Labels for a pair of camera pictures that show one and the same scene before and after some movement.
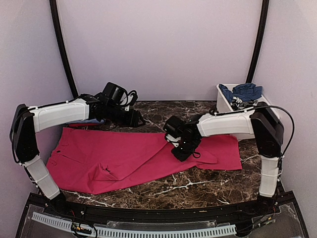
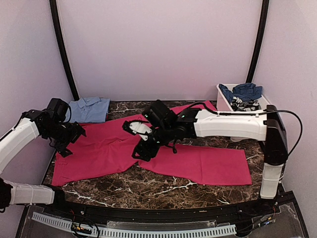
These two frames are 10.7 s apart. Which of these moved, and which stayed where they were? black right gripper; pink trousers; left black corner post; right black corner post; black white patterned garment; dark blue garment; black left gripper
Moved: black left gripper; black right gripper; pink trousers
Stayed: black white patterned garment; right black corner post; left black corner post; dark blue garment
